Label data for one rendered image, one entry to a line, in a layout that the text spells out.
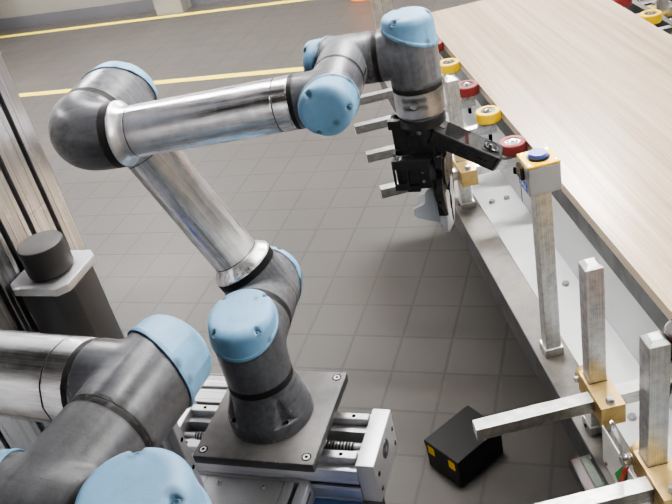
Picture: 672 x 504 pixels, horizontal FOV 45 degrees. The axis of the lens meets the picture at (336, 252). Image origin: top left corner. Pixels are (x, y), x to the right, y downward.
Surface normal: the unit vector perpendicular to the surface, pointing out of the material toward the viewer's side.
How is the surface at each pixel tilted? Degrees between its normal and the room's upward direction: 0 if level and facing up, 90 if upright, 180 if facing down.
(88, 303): 90
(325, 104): 90
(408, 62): 90
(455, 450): 0
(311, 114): 90
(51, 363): 26
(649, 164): 0
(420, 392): 0
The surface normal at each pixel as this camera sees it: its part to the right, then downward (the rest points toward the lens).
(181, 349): 0.63, -0.47
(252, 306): -0.22, -0.74
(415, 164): -0.26, 0.57
